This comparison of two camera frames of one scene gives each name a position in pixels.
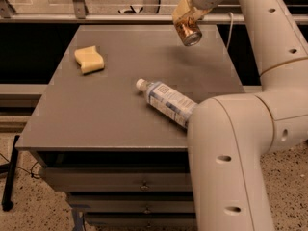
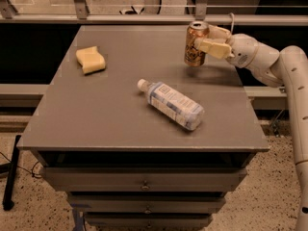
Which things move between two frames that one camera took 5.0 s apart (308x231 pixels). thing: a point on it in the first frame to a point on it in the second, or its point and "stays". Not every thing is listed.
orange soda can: (189, 31) to (195, 30)
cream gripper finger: (197, 13) to (216, 32)
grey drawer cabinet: (123, 163) stays
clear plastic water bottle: (167, 100) stays
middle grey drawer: (134, 203) stays
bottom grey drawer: (142, 219) stays
